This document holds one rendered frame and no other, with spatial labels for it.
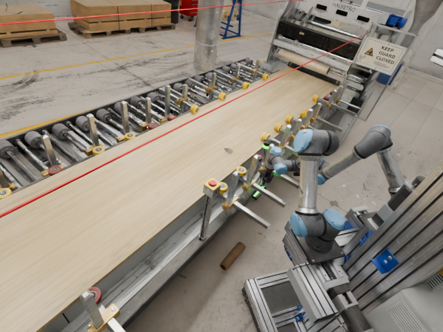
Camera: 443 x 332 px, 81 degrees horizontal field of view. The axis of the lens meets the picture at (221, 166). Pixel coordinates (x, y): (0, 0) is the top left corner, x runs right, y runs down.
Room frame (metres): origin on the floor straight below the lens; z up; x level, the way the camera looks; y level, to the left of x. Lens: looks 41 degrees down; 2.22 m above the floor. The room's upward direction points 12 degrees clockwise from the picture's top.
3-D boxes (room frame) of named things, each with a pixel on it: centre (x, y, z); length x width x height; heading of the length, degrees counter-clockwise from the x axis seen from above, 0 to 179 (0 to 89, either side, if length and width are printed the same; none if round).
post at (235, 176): (1.22, -0.10, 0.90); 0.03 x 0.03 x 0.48; 60
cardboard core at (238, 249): (1.29, -0.27, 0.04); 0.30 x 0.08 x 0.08; 150
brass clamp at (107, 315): (0.37, 0.39, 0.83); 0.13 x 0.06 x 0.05; 150
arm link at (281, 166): (1.30, -0.38, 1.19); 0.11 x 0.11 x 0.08; 16
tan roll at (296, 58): (3.96, -1.06, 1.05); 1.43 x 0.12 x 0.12; 60
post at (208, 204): (0.99, 0.03, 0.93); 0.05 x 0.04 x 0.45; 150
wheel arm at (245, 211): (1.20, -0.20, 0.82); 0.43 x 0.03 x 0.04; 60
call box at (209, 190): (0.99, 0.03, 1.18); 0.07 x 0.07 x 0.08; 60
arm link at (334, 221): (0.89, -0.61, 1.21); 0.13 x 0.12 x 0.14; 106
